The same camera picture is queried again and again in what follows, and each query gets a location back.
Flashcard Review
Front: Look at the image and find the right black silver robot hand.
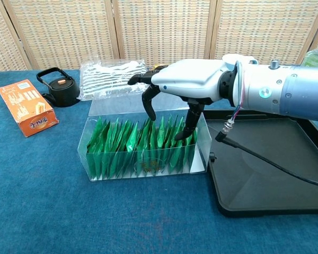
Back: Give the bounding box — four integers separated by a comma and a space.
127, 58, 238, 141

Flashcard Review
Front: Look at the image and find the clear box of green packets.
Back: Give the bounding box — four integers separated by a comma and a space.
77, 91, 213, 182

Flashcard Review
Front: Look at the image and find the green plastic packet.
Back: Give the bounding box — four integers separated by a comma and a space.
86, 116, 104, 180
126, 121, 140, 154

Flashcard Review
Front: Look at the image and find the black square plastic tray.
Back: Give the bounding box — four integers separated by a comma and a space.
201, 108, 318, 218

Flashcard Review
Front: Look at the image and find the golden snack packet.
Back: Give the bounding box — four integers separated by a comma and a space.
148, 63, 173, 71

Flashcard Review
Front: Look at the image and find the white plastic mug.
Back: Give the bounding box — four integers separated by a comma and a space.
222, 53, 259, 66

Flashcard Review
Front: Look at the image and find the woven bamboo folding screen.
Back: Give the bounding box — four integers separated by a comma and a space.
0, 0, 318, 72

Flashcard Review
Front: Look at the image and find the striped shirt in plastic bag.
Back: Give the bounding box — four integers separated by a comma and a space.
76, 58, 148, 102

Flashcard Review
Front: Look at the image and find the small black teapot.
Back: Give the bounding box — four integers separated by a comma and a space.
36, 67, 81, 108

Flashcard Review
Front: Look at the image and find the orange snack carton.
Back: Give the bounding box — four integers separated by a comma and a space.
0, 79, 60, 138

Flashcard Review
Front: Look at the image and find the blue felt table cover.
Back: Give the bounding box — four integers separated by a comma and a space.
0, 68, 318, 254

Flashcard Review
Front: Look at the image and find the black arm cable with connector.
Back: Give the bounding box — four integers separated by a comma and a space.
215, 104, 318, 189

